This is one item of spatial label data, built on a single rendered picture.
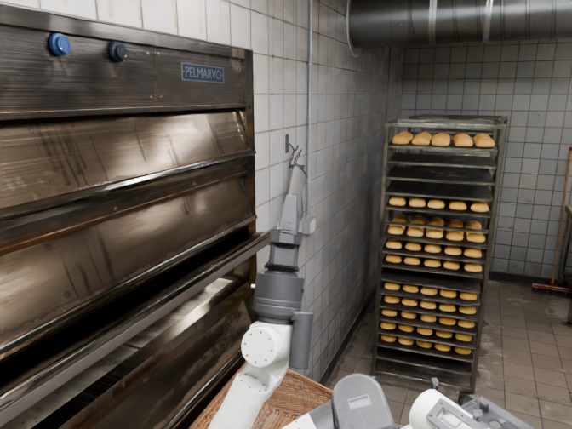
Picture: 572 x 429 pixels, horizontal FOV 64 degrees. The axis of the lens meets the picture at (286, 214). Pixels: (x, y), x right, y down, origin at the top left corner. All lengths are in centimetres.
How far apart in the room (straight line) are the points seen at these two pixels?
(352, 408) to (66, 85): 90
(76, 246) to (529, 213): 462
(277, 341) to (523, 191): 456
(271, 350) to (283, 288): 10
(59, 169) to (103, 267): 28
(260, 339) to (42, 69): 72
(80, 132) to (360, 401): 85
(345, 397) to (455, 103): 440
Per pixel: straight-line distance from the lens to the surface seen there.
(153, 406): 157
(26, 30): 111
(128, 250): 130
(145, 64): 136
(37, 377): 100
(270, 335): 77
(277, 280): 79
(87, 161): 117
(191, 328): 162
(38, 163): 109
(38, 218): 109
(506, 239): 530
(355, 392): 90
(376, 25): 308
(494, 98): 508
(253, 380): 87
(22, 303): 111
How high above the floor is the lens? 194
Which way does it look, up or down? 15 degrees down
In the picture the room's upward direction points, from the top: straight up
